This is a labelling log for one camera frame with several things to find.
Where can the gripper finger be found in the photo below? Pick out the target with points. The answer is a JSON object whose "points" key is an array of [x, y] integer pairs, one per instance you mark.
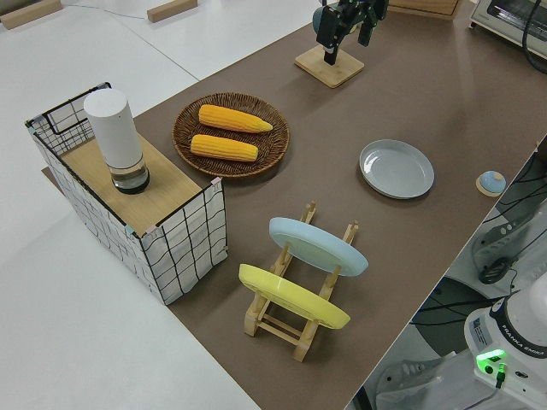
{"points": [[366, 32], [329, 25]]}

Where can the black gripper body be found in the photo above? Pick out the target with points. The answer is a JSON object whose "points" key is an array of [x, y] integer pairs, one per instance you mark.
{"points": [[363, 6]]}

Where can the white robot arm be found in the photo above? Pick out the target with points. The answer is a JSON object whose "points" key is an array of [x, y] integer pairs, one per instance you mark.
{"points": [[513, 324]]}

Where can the gray plate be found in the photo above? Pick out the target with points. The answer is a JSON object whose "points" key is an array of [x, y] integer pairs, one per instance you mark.
{"points": [[395, 171]]}

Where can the light blue plate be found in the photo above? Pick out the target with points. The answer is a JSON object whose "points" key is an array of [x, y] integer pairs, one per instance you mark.
{"points": [[312, 247]]}

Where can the yellow plate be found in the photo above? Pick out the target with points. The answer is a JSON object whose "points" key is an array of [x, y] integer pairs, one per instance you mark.
{"points": [[290, 294]]}

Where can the dark teal mug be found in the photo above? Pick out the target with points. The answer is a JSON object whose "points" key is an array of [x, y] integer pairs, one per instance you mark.
{"points": [[317, 19]]}

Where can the wooden mug tree stand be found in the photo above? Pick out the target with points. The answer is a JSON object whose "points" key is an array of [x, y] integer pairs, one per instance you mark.
{"points": [[337, 70]]}

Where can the round wicker tray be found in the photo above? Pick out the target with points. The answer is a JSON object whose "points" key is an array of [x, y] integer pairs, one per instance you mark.
{"points": [[273, 147]]}

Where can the white toaster oven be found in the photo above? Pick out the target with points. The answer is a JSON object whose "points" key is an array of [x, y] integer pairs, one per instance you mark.
{"points": [[500, 17]]}

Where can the pointed yellow corn cob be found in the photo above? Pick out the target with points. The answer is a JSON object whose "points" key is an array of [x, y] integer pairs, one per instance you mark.
{"points": [[231, 117]]}

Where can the wooden block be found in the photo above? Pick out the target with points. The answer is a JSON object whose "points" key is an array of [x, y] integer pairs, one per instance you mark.
{"points": [[168, 10], [25, 15]]}

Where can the blunt yellow corn cob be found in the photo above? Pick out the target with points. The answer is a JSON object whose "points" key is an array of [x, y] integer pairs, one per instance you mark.
{"points": [[222, 147]]}

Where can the pink binder clip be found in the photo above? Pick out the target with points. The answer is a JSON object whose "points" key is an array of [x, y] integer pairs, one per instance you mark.
{"points": [[151, 231], [216, 183]]}

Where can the small blue dome knob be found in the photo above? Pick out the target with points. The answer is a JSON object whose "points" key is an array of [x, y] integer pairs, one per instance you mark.
{"points": [[491, 181]]}

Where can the wooden board lid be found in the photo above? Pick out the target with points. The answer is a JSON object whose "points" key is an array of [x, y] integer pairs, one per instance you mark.
{"points": [[171, 188]]}

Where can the white cylindrical bottle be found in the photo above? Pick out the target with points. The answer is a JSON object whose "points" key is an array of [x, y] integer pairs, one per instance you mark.
{"points": [[113, 128]]}

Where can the wooden dish rack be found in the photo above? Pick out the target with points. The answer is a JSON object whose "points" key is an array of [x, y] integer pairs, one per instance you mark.
{"points": [[253, 322]]}

